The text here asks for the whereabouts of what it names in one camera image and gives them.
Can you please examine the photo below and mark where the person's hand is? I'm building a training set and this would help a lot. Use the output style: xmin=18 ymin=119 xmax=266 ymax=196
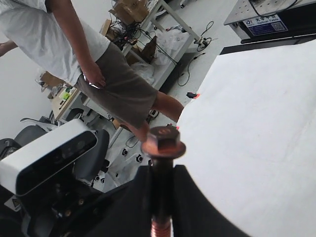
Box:
xmin=79 ymin=57 xmax=107 ymax=89

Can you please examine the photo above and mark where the metal bench with holes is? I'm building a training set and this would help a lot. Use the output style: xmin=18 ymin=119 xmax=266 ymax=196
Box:
xmin=223 ymin=0 xmax=316 ymax=45

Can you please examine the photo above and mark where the person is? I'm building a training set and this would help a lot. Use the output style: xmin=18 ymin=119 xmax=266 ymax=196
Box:
xmin=0 ymin=0 xmax=185 ymax=143

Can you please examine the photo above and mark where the copper flange bolt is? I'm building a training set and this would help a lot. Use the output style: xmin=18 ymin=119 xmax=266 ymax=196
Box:
xmin=141 ymin=127 xmax=186 ymax=237

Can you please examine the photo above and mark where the light wooden desk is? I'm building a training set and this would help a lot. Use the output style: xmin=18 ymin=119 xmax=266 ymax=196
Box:
xmin=39 ymin=71 xmax=82 ymax=122

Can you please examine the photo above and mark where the black office chair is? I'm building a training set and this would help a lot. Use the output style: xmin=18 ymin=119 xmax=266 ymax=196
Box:
xmin=74 ymin=129 xmax=111 ymax=185
xmin=0 ymin=124 xmax=48 ymax=158

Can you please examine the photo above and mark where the black floor cable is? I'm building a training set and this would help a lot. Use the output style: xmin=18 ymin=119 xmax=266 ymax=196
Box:
xmin=177 ymin=20 xmax=216 ymax=87

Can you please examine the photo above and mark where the white plastic bag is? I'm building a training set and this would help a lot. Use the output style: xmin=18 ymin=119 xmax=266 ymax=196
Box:
xmin=130 ymin=63 xmax=156 ymax=85
xmin=155 ymin=30 xmax=191 ymax=66

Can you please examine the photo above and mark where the open brown cardboard box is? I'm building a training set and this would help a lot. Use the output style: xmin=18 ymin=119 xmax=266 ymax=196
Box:
xmin=108 ymin=0 xmax=150 ymax=23

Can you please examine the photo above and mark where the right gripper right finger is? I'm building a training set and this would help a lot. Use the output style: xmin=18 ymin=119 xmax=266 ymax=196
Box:
xmin=172 ymin=164 xmax=254 ymax=237

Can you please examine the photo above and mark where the white metal desk frame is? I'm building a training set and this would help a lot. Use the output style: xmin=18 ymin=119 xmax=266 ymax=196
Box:
xmin=120 ymin=0 xmax=202 ymax=92

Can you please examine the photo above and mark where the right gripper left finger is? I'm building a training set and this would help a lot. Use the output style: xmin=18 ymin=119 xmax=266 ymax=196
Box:
xmin=82 ymin=165 xmax=154 ymax=237

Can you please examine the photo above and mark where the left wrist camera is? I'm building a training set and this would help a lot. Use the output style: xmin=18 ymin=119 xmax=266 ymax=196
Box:
xmin=0 ymin=119 xmax=98 ymax=197

